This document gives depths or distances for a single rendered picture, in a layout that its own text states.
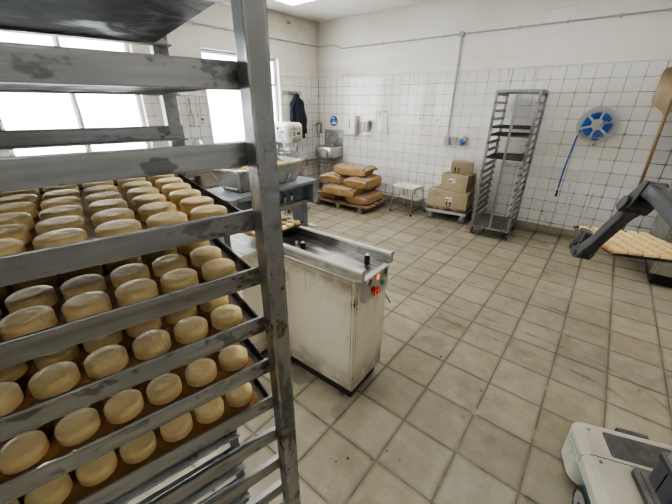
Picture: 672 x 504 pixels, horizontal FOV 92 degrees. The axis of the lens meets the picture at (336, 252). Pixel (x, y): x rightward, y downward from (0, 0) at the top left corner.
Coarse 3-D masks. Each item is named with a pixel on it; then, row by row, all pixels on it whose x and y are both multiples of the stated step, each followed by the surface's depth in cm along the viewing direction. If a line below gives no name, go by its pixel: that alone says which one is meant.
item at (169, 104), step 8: (152, 48) 66; (160, 48) 66; (160, 96) 70; (168, 96) 70; (176, 96) 71; (168, 104) 70; (176, 104) 71; (168, 112) 71; (176, 112) 72; (168, 120) 71; (176, 120) 72; (176, 144) 74; (184, 144) 75; (232, 440) 116; (240, 472) 124
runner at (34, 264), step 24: (216, 216) 42; (240, 216) 44; (96, 240) 35; (120, 240) 36; (144, 240) 38; (168, 240) 40; (192, 240) 41; (0, 264) 31; (24, 264) 32; (48, 264) 33; (72, 264) 34; (96, 264) 36
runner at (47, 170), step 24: (216, 144) 39; (240, 144) 41; (0, 168) 29; (24, 168) 30; (48, 168) 31; (72, 168) 32; (96, 168) 33; (120, 168) 34; (144, 168) 36; (168, 168) 37; (192, 168) 39; (216, 168) 40
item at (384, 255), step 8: (296, 232) 221; (304, 232) 216; (312, 232) 211; (320, 232) 208; (320, 240) 209; (328, 240) 205; (336, 240) 201; (344, 240) 197; (352, 240) 196; (344, 248) 199; (352, 248) 195; (360, 248) 191; (368, 248) 187; (376, 248) 185; (376, 256) 186; (384, 256) 182; (392, 256) 182
